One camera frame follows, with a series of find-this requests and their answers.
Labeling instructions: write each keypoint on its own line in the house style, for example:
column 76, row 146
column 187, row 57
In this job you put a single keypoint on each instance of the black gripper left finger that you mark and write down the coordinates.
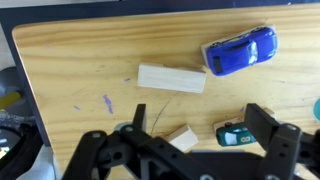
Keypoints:
column 100, row 150

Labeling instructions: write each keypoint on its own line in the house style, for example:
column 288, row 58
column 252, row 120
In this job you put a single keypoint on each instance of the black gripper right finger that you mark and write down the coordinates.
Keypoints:
column 283, row 146

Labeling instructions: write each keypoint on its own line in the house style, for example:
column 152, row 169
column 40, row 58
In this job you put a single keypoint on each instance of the green toy car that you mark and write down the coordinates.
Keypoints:
column 233, row 136

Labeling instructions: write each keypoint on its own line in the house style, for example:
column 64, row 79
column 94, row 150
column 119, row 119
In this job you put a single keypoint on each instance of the blue toy car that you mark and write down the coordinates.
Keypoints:
column 240, row 51

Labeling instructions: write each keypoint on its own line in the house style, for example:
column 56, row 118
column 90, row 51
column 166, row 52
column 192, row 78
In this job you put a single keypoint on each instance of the wooden side table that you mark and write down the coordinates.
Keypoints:
column 83, row 50

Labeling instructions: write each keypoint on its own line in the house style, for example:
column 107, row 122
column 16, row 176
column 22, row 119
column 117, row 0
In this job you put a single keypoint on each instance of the gray round floor object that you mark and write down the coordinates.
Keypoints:
column 8, row 78

